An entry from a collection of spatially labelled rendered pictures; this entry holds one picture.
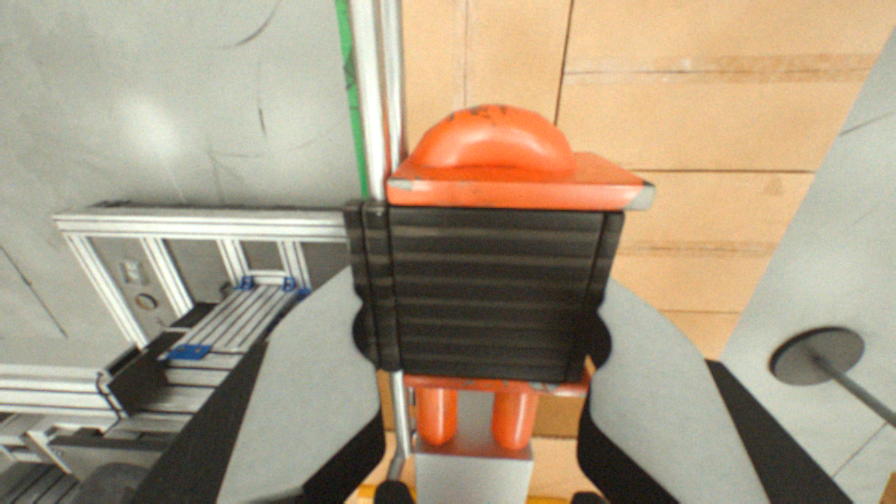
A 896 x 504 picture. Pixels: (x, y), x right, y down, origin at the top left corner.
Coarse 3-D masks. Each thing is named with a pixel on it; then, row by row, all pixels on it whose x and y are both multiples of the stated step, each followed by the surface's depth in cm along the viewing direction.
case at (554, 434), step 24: (384, 384) 45; (384, 408) 42; (552, 408) 41; (576, 408) 41; (552, 432) 38; (576, 432) 38; (384, 456) 41; (552, 456) 39; (408, 480) 44; (552, 480) 42; (576, 480) 41
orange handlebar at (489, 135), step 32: (448, 128) 10; (480, 128) 9; (512, 128) 9; (544, 128) 10; (416, 160) 10; (448, 160) 10; (480, 160) 10; (512, 160) 10; (544, 160) 10; (576, 160) 10; (448, 416) 16; (512, 416) 15; (512, 448) 16
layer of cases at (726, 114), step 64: (448, 0) 61; (512, 0) 61; (576, 0) 60; (640, 0) 60; (704, 0) 59; (768, 0) 59; (832, 0) 58; (448, 64) 66; (512, 64) 66; (576, 64) 65; (640, 64) 64; (704, 64) 64; (768, 64) 63; (832, 64) 62; (576, 128) 70; (640, 128) 70; (704, 128) 69; (768, 128) 68; (832, 128) 68; (704, 192) 75; (768, 192) 74; (640, 256) 84; (704, 256) 83; (768, 256) 82; (704, 320) 92
